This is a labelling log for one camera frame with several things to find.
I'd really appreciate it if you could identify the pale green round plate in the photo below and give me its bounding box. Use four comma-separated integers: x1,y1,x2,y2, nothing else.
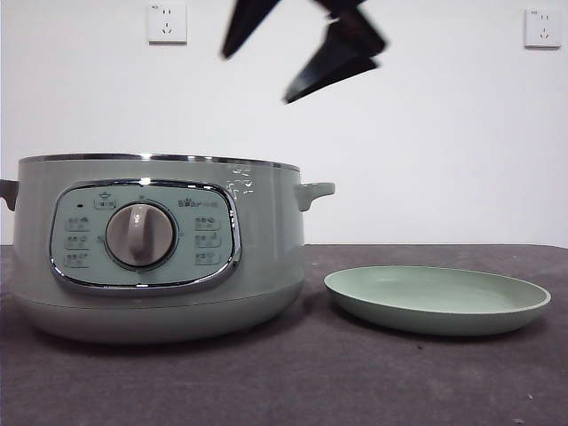
323,264,553,337

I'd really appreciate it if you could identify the grey round steamer dial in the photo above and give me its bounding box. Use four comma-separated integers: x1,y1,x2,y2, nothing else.
105,201,178,270

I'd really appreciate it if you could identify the white wall socket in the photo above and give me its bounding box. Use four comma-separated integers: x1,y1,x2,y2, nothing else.
148,4,188,45
524,8,563,49

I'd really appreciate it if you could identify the pale green electric steamer pot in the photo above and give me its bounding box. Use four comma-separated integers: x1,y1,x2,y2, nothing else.
0,153,336,345

